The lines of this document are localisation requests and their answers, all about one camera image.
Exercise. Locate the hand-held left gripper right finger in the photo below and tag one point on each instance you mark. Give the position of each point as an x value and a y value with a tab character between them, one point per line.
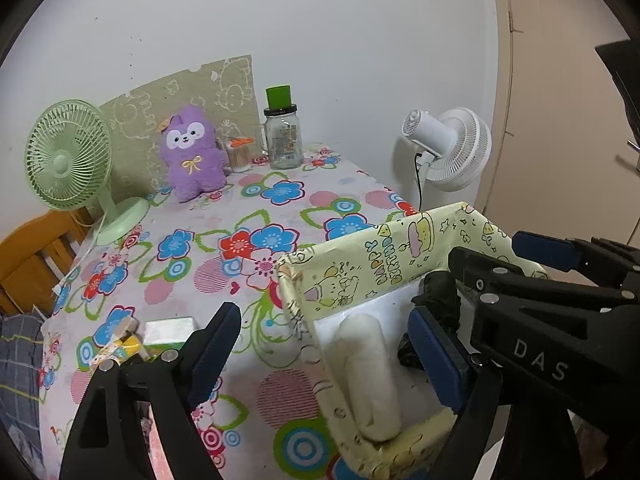
435	360

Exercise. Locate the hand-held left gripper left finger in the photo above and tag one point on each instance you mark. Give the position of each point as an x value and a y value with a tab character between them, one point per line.
215	355

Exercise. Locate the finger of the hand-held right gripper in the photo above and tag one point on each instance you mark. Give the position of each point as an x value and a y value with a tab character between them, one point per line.
500	275
545	250

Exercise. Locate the clear plastic tissue pack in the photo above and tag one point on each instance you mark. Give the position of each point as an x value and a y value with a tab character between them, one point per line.
167	331

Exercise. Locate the black cloth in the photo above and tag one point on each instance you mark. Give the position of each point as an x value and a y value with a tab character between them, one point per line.
440	295

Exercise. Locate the white towel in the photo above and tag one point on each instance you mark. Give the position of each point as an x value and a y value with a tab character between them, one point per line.
365	375

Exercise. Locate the yellow cartoon snack packet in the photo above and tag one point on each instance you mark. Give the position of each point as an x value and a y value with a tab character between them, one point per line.
127	347

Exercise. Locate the yellow cartoon print storage box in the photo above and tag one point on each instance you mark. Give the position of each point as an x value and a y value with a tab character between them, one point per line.
350	270

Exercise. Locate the white tube with beige cap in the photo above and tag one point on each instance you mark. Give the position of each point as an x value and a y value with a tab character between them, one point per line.
125	327

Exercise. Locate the white clip fan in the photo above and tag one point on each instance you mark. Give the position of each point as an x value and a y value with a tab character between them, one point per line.
460	155

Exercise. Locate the beige door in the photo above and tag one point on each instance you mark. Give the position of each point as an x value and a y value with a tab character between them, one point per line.
550	110

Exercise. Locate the floral tablecloth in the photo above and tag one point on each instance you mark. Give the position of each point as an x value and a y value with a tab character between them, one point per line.
225	215

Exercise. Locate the purple plush toy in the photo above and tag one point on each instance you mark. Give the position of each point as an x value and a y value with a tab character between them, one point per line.
192	165

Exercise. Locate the dark plaid cloth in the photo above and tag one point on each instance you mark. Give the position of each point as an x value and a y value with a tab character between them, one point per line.
20	360

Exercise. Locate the toothpick holder with orange lid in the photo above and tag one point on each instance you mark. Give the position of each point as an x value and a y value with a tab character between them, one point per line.
239	157

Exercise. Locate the wooden chair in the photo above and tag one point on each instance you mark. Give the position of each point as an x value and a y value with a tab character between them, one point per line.
25	260

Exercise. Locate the glass jar with green lid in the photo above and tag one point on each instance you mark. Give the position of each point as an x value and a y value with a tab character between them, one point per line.
282	145

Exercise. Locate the green desk fan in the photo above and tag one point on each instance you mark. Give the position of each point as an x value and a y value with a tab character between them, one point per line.
65	160

